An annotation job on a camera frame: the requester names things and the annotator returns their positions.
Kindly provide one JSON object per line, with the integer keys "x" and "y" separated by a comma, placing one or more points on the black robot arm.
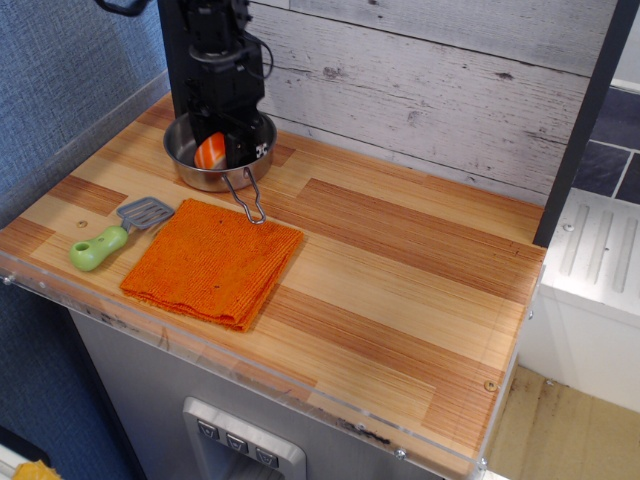
{"x": 211, "y": 26}

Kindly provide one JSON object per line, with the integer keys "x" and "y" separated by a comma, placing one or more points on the dark vertical post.
{"x": 605, "y": 67}

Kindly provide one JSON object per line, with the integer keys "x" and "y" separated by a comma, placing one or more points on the white radiator cover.
{"x": 583, "y": 329}

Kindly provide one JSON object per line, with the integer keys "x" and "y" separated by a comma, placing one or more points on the yellow object at corner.
{"x": 35, "y": 471}

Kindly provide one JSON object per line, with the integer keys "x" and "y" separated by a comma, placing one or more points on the orange cloth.
{"x": 212, "y": 264}

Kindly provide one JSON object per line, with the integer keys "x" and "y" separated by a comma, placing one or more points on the green handled grey spatula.
{"x": 141, "y": 214}

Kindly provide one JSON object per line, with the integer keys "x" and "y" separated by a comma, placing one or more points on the orange white salmon sushi toy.
{"x": 211, "y": 154}

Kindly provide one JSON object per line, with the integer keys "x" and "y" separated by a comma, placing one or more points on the small steel pan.
{"x": 181, "y": 146}

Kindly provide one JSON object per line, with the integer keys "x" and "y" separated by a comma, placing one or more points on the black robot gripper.
{"x": 224, "y": 90}

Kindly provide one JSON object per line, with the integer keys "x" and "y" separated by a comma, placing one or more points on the steel cabinet with button panel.
{"x": 308, "y": 397}

